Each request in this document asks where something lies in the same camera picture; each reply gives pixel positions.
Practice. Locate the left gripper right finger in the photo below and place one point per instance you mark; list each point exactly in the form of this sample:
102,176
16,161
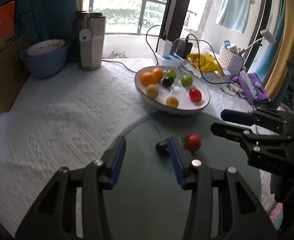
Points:
191,173

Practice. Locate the grey round mat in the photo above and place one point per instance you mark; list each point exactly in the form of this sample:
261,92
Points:
147,202

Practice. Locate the yellow duck bag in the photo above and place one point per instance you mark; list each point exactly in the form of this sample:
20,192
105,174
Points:
205,63

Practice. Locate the black charger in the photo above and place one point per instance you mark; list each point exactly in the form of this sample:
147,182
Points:
183,48

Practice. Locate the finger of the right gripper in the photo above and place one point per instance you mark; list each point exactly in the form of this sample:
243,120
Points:
270,119
236,134

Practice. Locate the blue plastic bowl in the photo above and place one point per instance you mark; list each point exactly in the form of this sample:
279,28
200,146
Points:
45,58

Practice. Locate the white round plate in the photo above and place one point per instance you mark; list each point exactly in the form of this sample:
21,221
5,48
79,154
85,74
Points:
185,105

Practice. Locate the orange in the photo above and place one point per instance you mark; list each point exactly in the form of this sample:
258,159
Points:
158,73
148,78

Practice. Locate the white tube bottle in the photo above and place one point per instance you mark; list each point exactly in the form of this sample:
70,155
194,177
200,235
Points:
247,85

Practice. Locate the white power strip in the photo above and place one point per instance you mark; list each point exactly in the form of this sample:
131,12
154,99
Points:
172,60

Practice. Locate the white desk lamp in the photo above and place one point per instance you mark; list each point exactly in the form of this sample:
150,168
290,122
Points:
266,35

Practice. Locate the green round fruit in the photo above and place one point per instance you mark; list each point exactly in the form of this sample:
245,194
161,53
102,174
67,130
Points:
186,80

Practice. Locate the blue hanging towel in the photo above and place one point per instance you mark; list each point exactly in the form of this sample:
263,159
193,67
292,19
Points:
234,14

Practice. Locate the upper brown kiwi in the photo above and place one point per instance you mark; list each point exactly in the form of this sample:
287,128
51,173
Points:
152,91

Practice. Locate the green grape with stem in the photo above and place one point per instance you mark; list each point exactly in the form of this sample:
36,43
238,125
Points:
171,73

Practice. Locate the dark plum on plate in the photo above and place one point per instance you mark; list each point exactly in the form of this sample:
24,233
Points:
168,81

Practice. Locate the purple cloth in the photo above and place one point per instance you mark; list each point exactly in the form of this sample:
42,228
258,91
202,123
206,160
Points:
262,94

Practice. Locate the white charger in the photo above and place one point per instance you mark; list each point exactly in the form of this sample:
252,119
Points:
164,48

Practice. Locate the brown kiwi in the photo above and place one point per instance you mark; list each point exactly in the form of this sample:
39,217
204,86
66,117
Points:
171,101
152,91

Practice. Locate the lower brown kiwi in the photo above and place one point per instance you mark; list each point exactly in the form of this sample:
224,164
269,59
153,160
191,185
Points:
171,101

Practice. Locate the dark cherry with stem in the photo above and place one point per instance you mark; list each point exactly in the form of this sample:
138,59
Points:
162,147

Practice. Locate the white perforated basket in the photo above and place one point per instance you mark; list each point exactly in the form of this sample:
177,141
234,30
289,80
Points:
230,61

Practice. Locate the red screen tablet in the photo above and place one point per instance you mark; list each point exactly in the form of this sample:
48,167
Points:
8,20

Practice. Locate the front orange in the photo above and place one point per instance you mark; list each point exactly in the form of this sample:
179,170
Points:
148,78

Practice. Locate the rear orange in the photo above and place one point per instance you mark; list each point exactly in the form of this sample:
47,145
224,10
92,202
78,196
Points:
158,73

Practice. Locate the red tomato on plate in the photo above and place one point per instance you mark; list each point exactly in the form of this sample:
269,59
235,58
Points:
195,95

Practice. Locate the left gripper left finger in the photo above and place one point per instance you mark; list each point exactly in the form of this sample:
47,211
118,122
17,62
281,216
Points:
103,173

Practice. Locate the steel travel mug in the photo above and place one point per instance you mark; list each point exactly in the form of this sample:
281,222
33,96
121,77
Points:
89,28

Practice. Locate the white embossed tablecloth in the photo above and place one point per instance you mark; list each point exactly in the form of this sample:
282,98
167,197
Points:
65,120

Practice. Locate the red cherry tomato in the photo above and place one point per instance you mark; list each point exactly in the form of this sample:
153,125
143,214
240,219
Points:
192,142

